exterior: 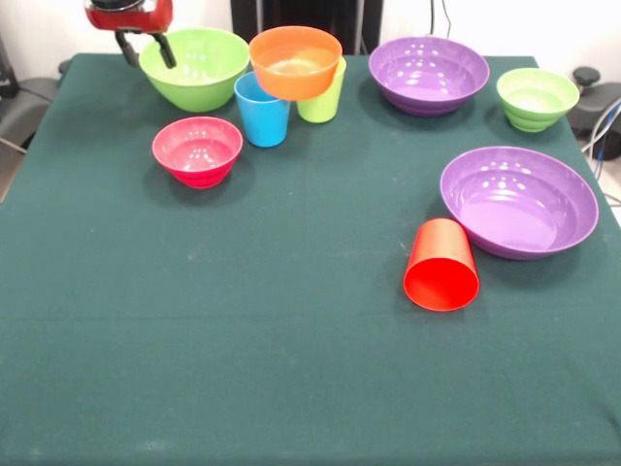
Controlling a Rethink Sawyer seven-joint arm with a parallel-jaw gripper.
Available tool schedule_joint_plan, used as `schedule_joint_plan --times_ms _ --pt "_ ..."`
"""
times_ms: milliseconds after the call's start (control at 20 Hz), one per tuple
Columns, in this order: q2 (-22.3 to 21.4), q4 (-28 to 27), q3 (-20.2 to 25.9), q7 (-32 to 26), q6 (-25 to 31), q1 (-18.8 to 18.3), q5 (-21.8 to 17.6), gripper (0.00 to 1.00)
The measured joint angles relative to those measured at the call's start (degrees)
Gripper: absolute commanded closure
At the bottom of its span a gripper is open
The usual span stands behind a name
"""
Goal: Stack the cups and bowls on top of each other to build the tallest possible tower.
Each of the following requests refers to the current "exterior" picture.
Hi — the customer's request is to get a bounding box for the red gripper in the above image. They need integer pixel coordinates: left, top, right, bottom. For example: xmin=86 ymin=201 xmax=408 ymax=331
xmin=83 ymin=0 xmax=178 ymax=70

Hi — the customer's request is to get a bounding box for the large green bowl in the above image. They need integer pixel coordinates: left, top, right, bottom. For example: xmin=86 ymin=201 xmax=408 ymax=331
xmin=138 ymin=27 xmax=250 ymax=114

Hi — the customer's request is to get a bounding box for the pink bowl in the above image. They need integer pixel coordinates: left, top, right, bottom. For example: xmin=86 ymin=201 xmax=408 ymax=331
xmin=151 ymin=116 xmax=245 ymax=189

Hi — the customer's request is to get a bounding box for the blue cup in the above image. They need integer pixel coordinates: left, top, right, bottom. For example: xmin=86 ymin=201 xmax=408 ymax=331
xmin=233 ymin=71 xmax=291 ymax=149

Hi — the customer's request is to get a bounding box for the orange bowl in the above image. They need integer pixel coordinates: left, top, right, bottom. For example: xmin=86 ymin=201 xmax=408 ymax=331
xmin=248 ymin=25 xmax=343 ymax=102

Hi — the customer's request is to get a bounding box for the yellow-green cup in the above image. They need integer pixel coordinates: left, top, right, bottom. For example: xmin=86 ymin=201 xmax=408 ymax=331
xmin=295 ymin=55 xmax=347 ymax=124

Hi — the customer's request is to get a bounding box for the red cup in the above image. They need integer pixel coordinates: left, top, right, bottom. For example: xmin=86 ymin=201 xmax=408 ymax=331
xmin=403 ymin=217 xmax=481 ymax=313

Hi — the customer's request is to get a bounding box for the black chair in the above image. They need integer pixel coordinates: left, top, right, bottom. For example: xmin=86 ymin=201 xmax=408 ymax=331
xmin=0 ymin=33 xmax=72 ymax=152
xmin=571 ymin=66 xmax=621 ymax=161

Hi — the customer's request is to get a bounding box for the purple bowl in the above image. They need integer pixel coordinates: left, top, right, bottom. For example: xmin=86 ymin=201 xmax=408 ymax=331
xmin=368 ymin=36 xmax=491 ymax=117
xmin=440 ymin=146 xmax=601 ymax=261

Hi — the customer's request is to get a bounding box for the dark green tablecloth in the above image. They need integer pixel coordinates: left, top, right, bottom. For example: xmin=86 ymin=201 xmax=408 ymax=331
xmin=0 ymin=51 xmax=621 ymax=466

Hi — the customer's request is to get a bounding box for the small green bowl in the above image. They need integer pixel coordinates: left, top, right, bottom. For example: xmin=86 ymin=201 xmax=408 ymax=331
xmin=496 ymin=67 xmax=581 ymax=133

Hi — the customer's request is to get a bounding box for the black cable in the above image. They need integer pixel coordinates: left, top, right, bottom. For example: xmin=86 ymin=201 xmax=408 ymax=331
xmin=429 ymin=0 xmax=455 ymax=40

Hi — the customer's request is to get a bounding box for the white cable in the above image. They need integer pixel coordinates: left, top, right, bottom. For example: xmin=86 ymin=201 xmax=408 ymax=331
xmin=580 ymin=109 xmax=621 ymax=154

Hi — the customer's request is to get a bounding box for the blue cable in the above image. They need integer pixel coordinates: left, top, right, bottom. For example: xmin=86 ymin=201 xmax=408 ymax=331
xmin=592 ymin=96 xmax=621 ymax=164

